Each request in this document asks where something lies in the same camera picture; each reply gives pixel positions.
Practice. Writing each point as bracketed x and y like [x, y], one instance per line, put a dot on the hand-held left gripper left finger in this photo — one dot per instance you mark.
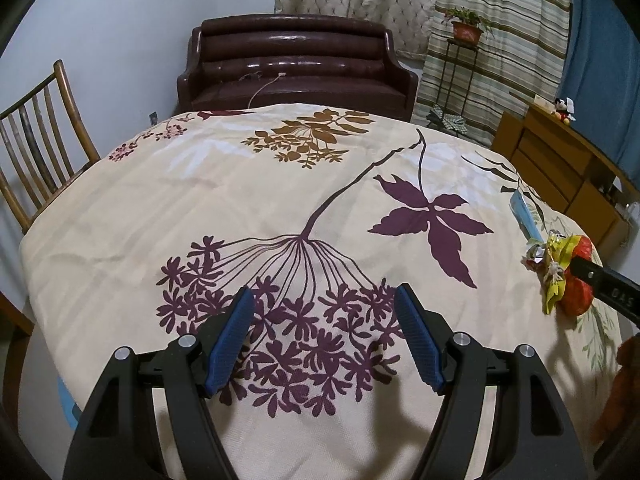
[230, 345]

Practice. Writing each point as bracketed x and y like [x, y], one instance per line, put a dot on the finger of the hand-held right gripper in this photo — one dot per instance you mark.
[587, 269]

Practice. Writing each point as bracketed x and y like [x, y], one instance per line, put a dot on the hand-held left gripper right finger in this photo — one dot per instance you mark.
[420, 340]

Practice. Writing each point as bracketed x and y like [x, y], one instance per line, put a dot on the red plastic bag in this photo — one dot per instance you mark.
[580, 290]

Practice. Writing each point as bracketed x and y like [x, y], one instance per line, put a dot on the yellow foil wrapper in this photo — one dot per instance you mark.
[560, 265]

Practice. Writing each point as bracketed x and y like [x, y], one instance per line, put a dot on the crumpled silver wrapper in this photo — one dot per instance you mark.
[534, 254]

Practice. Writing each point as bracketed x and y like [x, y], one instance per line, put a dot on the blue tube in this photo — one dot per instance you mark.
[525, 215]

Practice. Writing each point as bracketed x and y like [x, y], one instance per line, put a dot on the brown plush toy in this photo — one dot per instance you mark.
[620, 395]

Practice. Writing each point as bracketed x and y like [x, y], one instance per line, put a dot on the wooden cabinet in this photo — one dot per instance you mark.
[545, 160]

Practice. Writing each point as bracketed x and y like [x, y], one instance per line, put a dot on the floral beige tablecloth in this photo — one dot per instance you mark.
[225, 200]

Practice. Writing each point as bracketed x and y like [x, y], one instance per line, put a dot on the mouse plush toy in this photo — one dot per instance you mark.
[564, 110]

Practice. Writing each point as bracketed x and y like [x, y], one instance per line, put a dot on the small white box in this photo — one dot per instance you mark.
[541, 99]

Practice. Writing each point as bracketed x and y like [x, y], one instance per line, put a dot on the blue curtain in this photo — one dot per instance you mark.
[605, 70]

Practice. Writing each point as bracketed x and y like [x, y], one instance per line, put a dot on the green checked cloth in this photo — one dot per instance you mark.
[447, 120]

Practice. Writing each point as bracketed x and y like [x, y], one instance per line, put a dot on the black metal plant stand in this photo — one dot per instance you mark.
[452, 80]

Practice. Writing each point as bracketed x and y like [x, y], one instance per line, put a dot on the striped curtain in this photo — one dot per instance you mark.
[510, 40]

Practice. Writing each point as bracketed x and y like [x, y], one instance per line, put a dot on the potted plant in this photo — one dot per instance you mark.
[467, 27]

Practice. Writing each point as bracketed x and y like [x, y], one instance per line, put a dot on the wooden bamboo chair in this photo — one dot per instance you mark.
[35, 140]

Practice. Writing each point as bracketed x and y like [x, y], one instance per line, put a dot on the brown leather sofa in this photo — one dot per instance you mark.
[295, 60]

